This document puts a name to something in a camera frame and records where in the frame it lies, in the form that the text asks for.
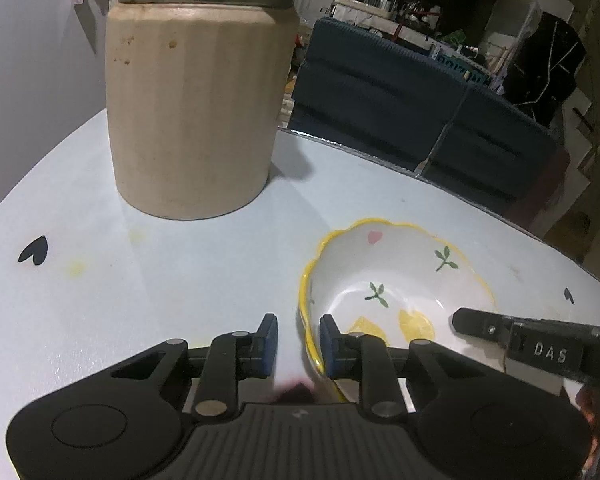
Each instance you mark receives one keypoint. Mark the maroon chair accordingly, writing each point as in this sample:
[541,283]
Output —
[555,185]

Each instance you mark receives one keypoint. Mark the dark blue chair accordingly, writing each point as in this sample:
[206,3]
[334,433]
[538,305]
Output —
[500,150]
[370,90]

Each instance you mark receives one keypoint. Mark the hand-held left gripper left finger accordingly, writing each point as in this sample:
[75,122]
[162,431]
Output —
[269,345]

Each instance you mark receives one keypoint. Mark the beige ribbed canister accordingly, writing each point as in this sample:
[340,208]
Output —
[190,110]

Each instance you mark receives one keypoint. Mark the flower print yellow-rimmed bowl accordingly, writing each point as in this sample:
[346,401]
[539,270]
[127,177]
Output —
[380,260]

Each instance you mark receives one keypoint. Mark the black vest with white trim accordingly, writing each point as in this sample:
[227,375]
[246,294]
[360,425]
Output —
[540,75]

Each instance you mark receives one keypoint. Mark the teal sign box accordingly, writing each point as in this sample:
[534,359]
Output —
[460,67]

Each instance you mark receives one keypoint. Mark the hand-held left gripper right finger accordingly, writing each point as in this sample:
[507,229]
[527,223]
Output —
[328,345]

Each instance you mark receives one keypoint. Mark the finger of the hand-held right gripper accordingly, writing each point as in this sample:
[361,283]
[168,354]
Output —
[480,325]

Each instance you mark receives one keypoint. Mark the person's right hand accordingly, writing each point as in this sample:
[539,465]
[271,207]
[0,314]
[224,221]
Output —
[590,425]

